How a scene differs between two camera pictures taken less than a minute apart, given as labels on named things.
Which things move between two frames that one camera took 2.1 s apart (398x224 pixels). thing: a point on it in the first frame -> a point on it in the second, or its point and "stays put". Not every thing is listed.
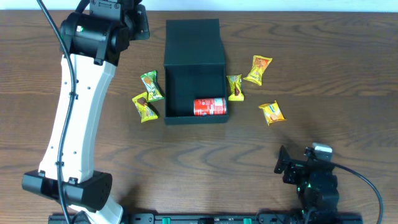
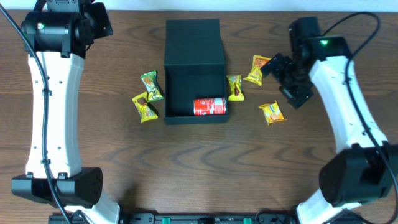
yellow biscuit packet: (272, 112) stays put
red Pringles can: (209, 106) stays put
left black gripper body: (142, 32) -> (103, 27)
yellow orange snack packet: (259, 65) stays put
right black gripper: (294, 169) -> (298, 96)
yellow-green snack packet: (236, 92) stays put
